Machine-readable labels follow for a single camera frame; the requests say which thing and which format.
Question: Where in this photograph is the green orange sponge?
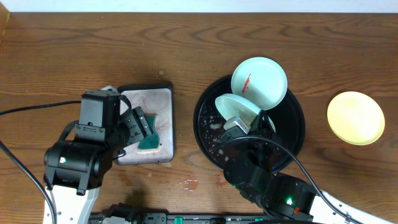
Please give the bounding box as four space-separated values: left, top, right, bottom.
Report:
137 116 160 151

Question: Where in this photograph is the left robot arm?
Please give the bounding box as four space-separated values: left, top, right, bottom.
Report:
44 105 153 223

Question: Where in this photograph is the light green plate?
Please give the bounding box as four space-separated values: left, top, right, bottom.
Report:
231 57 288 110
215 93 262 127

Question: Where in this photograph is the yellow plate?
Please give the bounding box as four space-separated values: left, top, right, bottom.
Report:
326 91 386 146

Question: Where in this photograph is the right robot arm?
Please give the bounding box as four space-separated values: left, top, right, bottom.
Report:
214 111 385 223

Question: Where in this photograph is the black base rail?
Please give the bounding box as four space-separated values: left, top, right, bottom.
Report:
87 203 270 224

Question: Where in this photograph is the rectangular black sponge tray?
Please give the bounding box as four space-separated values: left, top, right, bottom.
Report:
116 83 175 165

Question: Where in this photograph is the round black tray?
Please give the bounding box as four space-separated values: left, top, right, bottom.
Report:
193 75 305 169

